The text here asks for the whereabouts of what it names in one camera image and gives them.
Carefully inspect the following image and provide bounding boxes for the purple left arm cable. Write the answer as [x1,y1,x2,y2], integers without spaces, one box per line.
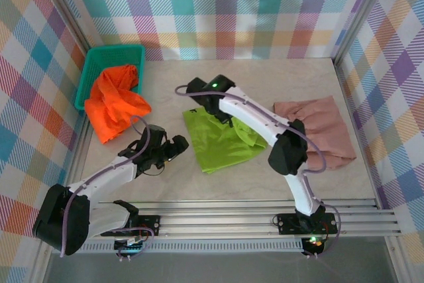
[59,115,156,260]

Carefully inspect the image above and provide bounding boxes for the grey slotted cable duct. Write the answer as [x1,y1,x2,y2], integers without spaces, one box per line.
[51,241,305,254]

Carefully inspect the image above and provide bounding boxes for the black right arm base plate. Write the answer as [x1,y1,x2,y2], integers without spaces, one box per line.
[276,212,339,235]

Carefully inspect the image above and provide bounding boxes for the aluminium base rail beam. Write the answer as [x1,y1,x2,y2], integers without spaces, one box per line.
[35,198,403,241]

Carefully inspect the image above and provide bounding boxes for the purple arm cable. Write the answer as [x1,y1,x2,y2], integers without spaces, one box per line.
[59,115,156,260]
[174,84,342,259]

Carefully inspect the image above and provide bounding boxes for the teal plastic basket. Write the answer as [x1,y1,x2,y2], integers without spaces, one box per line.
[74,45,146,111]

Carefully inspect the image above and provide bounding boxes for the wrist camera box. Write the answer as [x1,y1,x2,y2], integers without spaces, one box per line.
[185,77,209,98]
[142,124,167,144]

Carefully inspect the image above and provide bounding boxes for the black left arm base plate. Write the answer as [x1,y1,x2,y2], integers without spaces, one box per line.
[100,215,162,237]

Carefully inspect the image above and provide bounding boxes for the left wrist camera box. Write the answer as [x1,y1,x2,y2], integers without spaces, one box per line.
[142,124,167,144]

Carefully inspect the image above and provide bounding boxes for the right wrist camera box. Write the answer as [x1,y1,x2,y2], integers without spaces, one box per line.
[185,77,209,98]

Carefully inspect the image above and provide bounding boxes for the orange shorts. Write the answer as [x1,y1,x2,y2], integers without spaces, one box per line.
[84,64,153,145]

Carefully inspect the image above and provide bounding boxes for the pink shorts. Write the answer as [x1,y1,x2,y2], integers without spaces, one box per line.
[273,95,358,171]

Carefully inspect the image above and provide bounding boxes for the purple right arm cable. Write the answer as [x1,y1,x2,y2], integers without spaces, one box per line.
[174,84,342,259]

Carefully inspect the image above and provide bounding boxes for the aluminium frame post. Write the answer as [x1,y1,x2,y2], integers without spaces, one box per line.
[333,0,398,65]
[32,0,92,52]

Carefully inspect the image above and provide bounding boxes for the lime green shorts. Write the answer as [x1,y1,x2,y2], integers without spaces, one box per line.
[182,105,269,175]

